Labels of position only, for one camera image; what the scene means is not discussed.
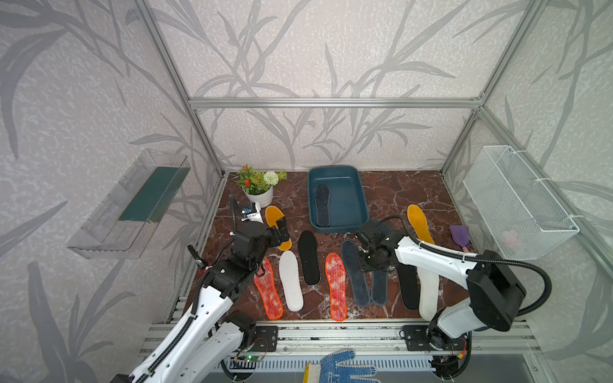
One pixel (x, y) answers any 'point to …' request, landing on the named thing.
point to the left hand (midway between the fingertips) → (274, 221)
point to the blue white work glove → (326, 371)
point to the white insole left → (289, 270)
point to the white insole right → (428, 294)
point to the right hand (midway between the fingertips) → (360, 264)
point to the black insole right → (410, 286)
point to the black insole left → (308, 253)
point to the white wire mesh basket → (520, 217)
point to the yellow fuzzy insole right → (420, 223)
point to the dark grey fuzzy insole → (322, 194)
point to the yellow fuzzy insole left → (272, 214)
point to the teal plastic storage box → (347, 203)
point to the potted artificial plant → (258, 186)
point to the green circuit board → (253, 358)
